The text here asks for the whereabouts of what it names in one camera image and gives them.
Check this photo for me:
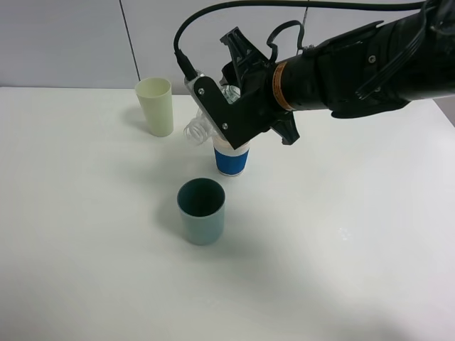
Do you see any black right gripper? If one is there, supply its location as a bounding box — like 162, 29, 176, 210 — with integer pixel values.
220, 27, 300, 146

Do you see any clear water bottle green label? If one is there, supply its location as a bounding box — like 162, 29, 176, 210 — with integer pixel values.
183, 85, 240, 146

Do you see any teal green plastic cup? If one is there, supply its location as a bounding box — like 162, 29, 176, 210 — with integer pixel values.
177, 178, 226, 246

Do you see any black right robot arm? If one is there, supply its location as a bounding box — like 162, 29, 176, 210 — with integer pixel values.
212, 1, 454, 148

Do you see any light green tall plastic cup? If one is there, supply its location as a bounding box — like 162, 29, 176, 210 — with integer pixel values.
135, 77, 173, 137

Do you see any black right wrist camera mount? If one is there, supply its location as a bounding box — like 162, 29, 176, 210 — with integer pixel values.
185, 75, 254, 149

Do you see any black right camera cable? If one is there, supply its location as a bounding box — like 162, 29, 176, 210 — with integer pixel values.
173, 0, 427, 77

